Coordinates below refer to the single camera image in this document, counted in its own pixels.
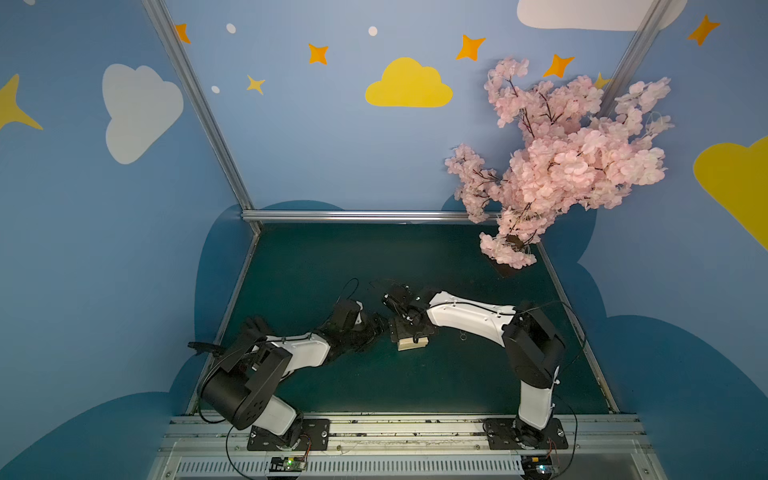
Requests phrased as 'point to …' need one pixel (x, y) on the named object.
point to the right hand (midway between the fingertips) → (410, 329)
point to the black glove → (255, 329)
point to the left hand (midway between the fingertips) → (393, 332)
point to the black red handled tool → (201, 348)
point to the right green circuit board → (537, 466)
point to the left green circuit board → (287, 464)
